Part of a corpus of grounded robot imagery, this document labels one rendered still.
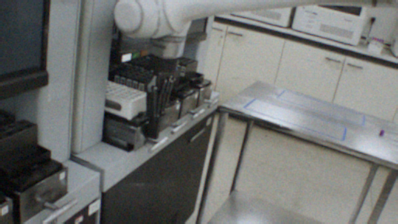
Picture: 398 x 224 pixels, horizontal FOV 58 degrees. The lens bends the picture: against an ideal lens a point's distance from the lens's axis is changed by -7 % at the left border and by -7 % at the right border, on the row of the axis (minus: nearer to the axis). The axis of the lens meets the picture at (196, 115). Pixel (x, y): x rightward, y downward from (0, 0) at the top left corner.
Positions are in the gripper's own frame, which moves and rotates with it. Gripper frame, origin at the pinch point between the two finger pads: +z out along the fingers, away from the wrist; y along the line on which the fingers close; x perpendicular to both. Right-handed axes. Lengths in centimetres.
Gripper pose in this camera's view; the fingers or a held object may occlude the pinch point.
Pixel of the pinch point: (154, 126)
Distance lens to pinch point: 106.3
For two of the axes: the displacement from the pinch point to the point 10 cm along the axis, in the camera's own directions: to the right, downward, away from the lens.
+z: -1.7, 9.2, 3.6
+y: -3.9, 2.7, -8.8
